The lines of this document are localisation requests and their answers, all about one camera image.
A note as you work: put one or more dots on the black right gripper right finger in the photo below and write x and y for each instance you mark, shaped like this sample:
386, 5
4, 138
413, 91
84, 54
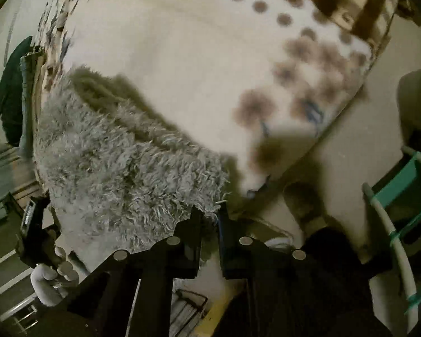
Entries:
324, 294

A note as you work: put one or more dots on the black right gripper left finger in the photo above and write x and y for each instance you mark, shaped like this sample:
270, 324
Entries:
130, 294

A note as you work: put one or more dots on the grey fluffy fleece pants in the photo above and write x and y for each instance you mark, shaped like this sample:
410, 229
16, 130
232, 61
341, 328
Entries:
119, 176

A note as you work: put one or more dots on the white gloved left hand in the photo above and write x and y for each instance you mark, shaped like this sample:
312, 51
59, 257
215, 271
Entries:
53, 284

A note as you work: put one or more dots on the white slatted shelf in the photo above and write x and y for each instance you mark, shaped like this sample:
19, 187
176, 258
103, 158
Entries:
17, 314

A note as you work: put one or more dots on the green and white rack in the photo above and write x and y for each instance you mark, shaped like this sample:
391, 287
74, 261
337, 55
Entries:
394, 207

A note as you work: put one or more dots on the floral cream bed blanket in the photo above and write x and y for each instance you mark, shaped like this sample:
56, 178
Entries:
257, 80

